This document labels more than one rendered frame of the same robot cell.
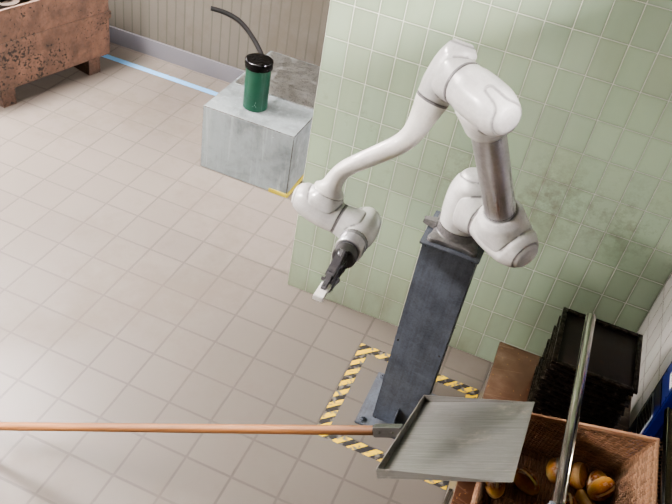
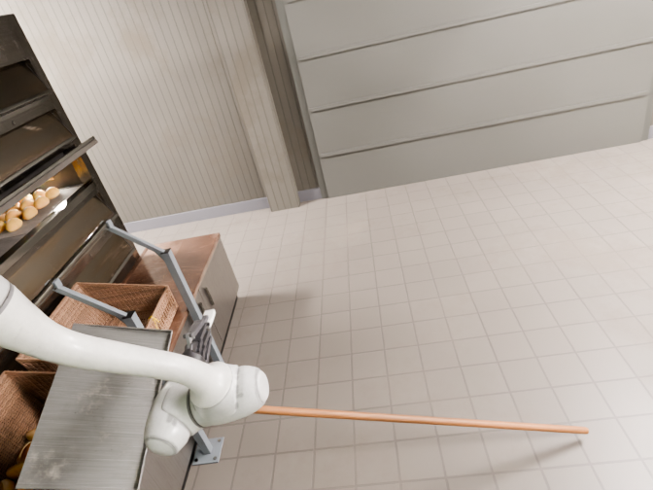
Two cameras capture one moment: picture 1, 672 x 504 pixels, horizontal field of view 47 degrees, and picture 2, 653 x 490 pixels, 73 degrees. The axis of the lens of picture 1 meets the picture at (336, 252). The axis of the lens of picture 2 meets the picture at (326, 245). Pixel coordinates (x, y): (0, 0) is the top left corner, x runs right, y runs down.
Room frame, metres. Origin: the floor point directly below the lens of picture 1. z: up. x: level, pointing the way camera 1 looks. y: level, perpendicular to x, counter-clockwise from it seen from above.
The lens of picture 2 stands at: (2.69, 0.29, 1.95)
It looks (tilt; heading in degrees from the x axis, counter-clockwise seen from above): 31 degrees down; 174
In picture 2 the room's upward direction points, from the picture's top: 14 degrees counter-clockwise
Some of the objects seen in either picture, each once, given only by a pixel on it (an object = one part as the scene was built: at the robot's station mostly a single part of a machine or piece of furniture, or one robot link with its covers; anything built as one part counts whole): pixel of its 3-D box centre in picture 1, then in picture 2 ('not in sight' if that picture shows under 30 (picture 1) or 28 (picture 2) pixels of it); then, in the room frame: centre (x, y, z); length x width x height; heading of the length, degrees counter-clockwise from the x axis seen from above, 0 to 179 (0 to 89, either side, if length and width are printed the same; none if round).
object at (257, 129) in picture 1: (269, 84); not in sight; (4.16, 0.59, 0.42); 0.88 x 0.73 x 0.84; 165
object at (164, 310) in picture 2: not in sight; (107, 329); (0.81, -0.65, 0.72); 0.56 x 0.49 x 0.28; 167
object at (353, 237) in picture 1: (350, 246); not in sight; (1.84, -0.04, 1.17); 0.09 x 0.06 x 0.09; 76
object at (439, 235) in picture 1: (453, 227); not in sight; (2.24, -0.40, 1.03); 0.22 x 0.18 x 0.06; 75
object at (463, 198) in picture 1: (470, 200); not in sight; (2.23, -0.42, 1.17); 0.18 x 0.16 x 0.22; 38
